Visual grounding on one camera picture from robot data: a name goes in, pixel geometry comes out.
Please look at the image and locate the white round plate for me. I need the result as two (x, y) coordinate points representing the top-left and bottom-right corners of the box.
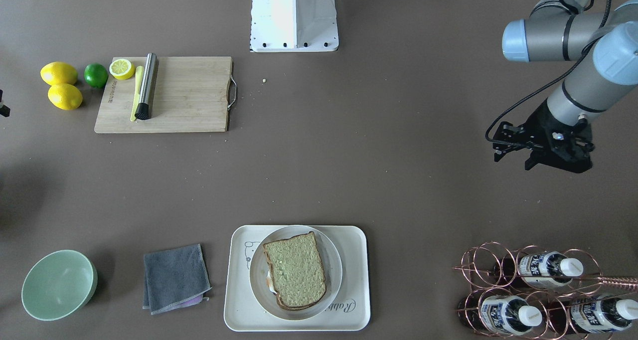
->
(249, 225), (343, 321)

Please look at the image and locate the fried egg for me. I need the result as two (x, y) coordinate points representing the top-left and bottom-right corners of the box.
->
(265, 272), (278, 295)

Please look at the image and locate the green lime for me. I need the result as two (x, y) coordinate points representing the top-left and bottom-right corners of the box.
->
(84, 63), (110, 89)

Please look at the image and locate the grey folded cloth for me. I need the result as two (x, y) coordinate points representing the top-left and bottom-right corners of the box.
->
(142, 244), (212, 315)

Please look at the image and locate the copper wire bottle rack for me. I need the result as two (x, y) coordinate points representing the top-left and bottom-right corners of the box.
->
(456, 242), (637, 340)

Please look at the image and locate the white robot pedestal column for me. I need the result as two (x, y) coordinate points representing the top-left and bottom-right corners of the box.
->
(249, 0), (339, 52)

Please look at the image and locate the halved lemon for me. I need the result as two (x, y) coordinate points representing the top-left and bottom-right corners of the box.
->
(109, 58), (136, 80)

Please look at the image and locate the yellow lemon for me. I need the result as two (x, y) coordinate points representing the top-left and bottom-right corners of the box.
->
(47, 83), (83, 110)
(39, 61), (78, 86)

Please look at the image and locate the dark drink bottle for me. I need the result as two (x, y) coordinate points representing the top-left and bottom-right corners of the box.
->
(457, 295), (544, 336)
(547, 296), (638, 334)
(489, 251), (584, 292)

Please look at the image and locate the mint green bowl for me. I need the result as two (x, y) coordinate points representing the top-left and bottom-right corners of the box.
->
(21, 250), (98, 321)

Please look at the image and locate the bread slice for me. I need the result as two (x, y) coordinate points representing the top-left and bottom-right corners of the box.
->
(262, 231), (327, 311)

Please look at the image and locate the cream serving tray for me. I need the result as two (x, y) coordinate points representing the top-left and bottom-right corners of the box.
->
(224, 225), (371, 333)

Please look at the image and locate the wooden cutting board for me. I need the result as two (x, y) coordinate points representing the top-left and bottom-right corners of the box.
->
(94, 56), (236, 134)

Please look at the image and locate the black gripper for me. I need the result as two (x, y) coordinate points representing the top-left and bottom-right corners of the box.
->
(523, 101), (595, 173)

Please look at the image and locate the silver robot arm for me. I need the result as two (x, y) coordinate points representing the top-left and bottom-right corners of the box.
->
(485, 0), (638, 173)

